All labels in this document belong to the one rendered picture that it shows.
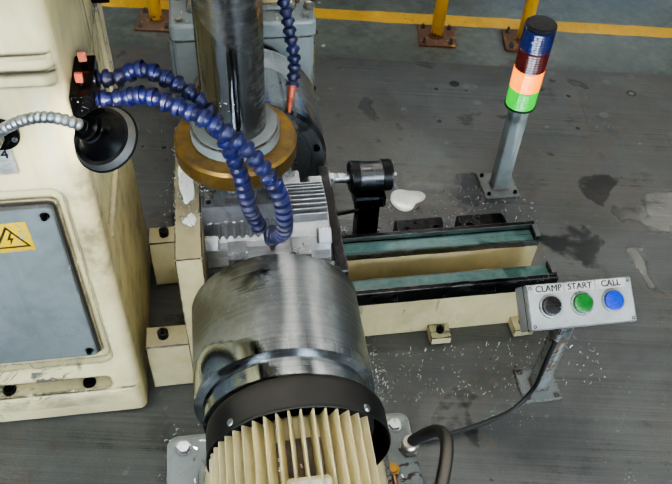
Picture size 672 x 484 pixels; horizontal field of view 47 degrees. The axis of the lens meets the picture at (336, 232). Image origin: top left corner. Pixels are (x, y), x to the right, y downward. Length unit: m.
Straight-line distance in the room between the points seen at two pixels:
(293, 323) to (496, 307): 0.55
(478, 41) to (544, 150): 1.89
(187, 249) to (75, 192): 0.21
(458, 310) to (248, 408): 0.78
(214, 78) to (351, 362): 0.41
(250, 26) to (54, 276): 0.42
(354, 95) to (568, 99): 0.55
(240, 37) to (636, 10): 3.39
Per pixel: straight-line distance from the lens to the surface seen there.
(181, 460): 0.93
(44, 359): 1.26
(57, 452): 1.38
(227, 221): 1.21
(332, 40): 3.64
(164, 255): 1.47
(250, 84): 1.05
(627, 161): 1.94
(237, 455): 0.72
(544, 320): 1.21
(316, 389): 0.72
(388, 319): 1.42
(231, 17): 0.99
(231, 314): 1.05
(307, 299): 1.04
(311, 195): 1.25
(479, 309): 1.46
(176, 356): 1.33
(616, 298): 1.25
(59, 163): 0.96
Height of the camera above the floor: 1.98
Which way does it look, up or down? 47 degrees down
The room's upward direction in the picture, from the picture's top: 4 degrees clockwise
